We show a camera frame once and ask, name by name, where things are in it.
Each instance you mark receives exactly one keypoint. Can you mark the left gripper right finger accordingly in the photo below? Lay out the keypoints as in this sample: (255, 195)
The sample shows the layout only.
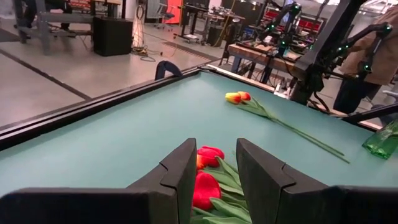
(264, 186)

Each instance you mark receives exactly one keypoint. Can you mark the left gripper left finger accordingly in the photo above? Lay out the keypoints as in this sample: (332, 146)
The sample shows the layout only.
(174, 186)

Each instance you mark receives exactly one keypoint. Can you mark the red artificial tulip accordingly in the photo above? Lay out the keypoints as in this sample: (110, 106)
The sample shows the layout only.
(210, 155)
(205, 189)

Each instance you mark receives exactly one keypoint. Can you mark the orange artificial tulip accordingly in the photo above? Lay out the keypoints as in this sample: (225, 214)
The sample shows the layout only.
(244, 95)
(233, 97)

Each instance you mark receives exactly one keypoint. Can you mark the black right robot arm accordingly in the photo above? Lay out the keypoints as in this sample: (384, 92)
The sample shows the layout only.
(329, 34)

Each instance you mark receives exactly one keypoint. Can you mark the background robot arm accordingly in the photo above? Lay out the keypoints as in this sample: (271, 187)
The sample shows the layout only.
(286, 12)

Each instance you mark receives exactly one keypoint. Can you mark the wooden background workbench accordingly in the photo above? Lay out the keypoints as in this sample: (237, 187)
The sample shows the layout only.
(248, 51)

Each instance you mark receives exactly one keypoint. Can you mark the black waste bin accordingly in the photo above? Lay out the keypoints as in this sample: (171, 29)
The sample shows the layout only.
(214, 35)

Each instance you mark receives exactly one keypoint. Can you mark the black floor cabinet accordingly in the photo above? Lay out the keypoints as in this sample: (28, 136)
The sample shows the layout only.
(112, 37)

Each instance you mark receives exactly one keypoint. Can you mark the grey office chair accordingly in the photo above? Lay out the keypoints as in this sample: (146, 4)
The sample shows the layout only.
(164, 14)

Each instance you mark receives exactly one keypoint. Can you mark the person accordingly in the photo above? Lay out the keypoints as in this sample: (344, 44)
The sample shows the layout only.
(384, 59)

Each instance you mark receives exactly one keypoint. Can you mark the grey metal bench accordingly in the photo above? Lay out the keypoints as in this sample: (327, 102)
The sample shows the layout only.
(42, 18)

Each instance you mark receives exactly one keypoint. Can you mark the black frame clamp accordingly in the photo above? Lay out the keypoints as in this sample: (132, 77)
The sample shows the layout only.
(168, 67)

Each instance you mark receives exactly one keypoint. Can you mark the orange wall panel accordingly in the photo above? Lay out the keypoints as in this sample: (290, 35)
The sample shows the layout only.
(175, 11)

